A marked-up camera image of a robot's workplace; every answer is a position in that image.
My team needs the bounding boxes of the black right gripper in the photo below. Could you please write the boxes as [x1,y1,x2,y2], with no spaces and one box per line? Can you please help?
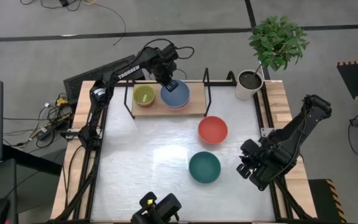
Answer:
[236,139,287,191]

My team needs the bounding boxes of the large blue bowl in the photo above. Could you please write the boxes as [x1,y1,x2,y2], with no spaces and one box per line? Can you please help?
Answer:
[160,80,191,109]

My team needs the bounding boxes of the small translucent yellow bowl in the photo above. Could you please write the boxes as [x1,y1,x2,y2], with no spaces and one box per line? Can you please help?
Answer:
[132,84,157,108]

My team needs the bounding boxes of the large teal bowl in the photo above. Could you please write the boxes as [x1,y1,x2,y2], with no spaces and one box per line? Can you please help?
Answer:
[188,151,222,184]

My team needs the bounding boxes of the large red-orange bowl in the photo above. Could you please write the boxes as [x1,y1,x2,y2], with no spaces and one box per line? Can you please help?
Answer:
[197,116,229,145]

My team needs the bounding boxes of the black mat hazard stripes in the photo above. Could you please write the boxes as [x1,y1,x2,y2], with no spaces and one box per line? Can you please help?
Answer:
[336,58,358,102]
[308,179,347,224]

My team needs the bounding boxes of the potted plant white pot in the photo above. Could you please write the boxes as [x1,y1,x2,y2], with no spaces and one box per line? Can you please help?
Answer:
[235,15,310,101]

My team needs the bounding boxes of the black desk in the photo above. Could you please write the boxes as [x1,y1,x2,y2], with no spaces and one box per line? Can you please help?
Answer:
[1,144,63,177]

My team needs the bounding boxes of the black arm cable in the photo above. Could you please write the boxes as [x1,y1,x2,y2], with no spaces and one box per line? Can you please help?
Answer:
[174,45,196,60]

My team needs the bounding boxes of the wooden shelf black frame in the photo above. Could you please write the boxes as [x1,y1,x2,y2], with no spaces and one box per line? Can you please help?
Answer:
[123,67,213,119]

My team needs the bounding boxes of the tangled floor cable bundle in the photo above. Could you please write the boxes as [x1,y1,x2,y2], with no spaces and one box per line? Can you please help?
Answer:
[3,92,74,149]

